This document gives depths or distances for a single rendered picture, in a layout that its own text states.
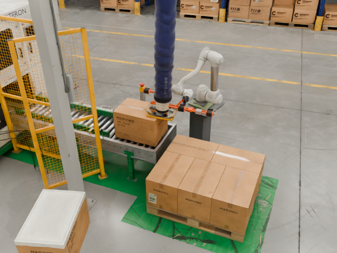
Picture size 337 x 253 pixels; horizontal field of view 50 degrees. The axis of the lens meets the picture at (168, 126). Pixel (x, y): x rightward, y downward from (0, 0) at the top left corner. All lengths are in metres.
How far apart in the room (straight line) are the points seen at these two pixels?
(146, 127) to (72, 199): 1.60
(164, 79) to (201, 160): 1.10
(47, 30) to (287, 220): 3.39
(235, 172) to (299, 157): 1.61
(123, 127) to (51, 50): 1.62
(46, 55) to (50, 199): 1.33
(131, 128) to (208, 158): 1.07
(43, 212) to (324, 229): 3.15
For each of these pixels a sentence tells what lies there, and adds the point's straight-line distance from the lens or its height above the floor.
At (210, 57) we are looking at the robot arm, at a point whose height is 1.56.
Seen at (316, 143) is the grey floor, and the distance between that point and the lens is 6.16.
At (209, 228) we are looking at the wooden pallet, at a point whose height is 0.02.
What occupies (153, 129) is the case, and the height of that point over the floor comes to 0.82.
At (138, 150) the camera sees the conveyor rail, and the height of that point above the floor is 0.55.
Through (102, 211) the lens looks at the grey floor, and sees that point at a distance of 4.72.
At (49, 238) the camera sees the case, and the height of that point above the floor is 1.02.
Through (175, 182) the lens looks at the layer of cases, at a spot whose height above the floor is 0.54.
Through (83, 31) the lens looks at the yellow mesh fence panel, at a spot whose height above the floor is 2.06.
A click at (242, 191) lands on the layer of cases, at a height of 0.54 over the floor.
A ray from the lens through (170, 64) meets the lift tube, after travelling 4.25.
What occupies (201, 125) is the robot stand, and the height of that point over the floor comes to 0.48.
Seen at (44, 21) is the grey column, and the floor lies 2.36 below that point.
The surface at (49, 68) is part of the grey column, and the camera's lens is 3.71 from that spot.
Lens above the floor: 3.35
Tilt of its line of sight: 33 degrees down
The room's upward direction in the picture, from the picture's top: straight up
